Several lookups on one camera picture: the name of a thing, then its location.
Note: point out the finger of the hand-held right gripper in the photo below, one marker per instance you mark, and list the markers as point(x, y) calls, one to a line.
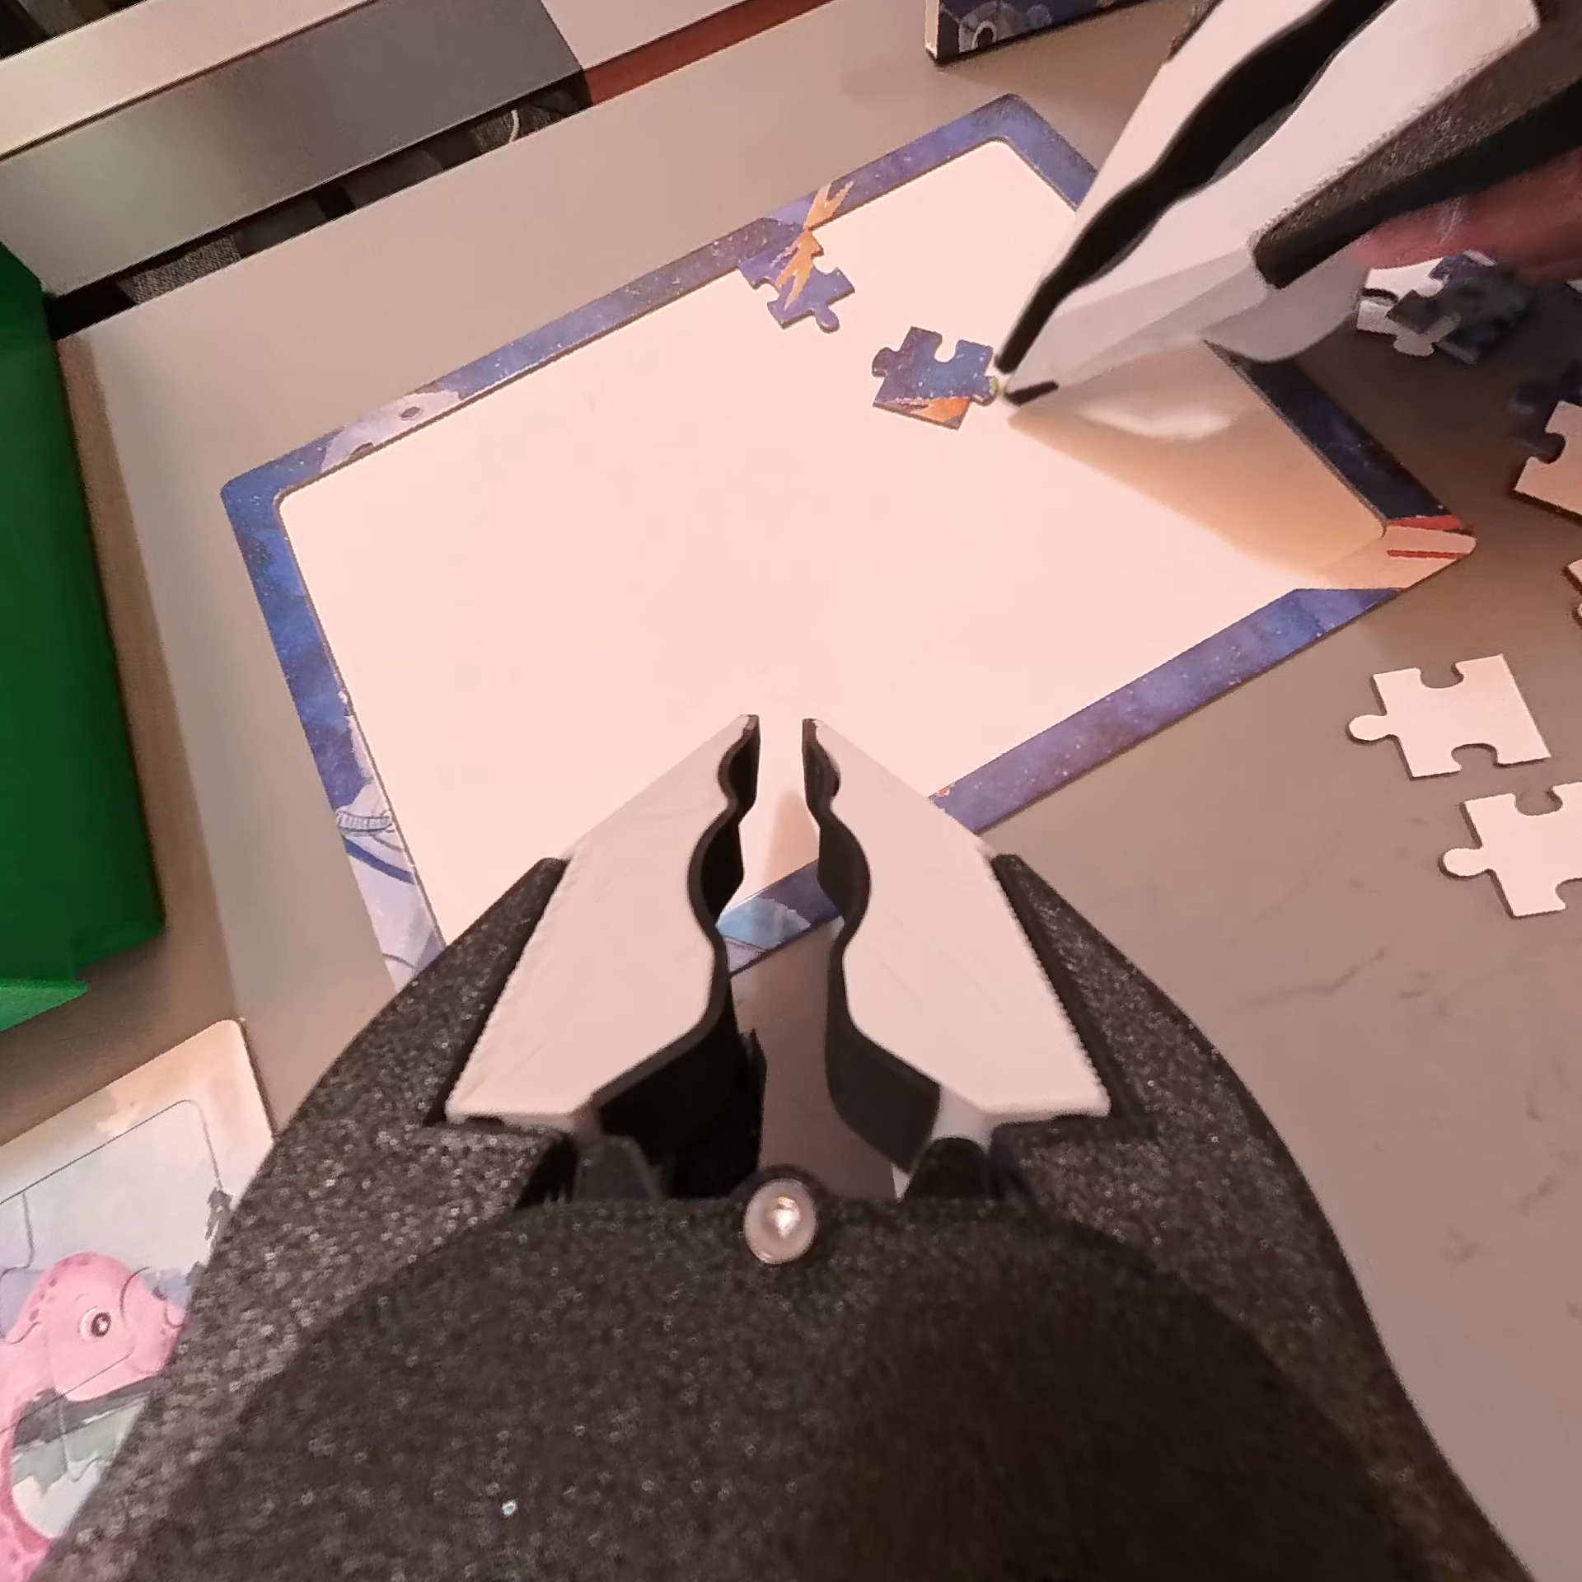
point(1149, 125)
point(1173, 297)

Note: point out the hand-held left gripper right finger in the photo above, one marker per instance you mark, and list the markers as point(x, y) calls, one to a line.
point(978, 988)

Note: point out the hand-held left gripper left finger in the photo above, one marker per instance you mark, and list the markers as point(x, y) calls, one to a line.
point(582, 988)

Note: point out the pile of puzzle pieces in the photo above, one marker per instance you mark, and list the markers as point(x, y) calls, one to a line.
point(1471, 301)

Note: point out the dark blue orange-marked puzzle piece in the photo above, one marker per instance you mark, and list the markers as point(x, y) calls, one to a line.
point(934, 378)

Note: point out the orange comet print puzzle piece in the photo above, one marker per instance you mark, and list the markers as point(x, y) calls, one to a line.
point(804, 273)

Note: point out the person's right hand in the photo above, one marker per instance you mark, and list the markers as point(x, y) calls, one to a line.
point(1531, 211)

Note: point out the space and ocean print box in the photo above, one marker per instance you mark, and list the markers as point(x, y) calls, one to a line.
point(1051, 31)

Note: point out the white puzzle tray blue rim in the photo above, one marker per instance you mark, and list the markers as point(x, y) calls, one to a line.
point(680, 555)

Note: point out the pale blue printed board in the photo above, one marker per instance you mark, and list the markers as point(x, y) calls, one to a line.
point(124, 1174)

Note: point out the green plastic bin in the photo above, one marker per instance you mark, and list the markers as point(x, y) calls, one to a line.
point(62, 617)

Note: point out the white-edged grey tabletop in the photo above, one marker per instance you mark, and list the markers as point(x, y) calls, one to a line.
point(310, 72)

